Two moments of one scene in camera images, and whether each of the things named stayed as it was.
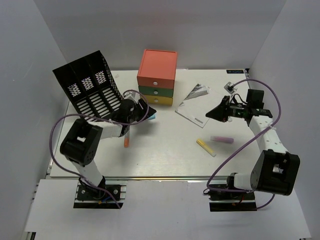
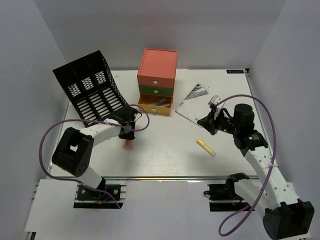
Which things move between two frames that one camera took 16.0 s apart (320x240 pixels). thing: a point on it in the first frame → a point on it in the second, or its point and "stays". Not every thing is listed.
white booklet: x=199 y=101 stays
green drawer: x=165 y=92 stays
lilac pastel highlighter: x=221 y=139 → x=164 y=105
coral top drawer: x=155 y=82 stays
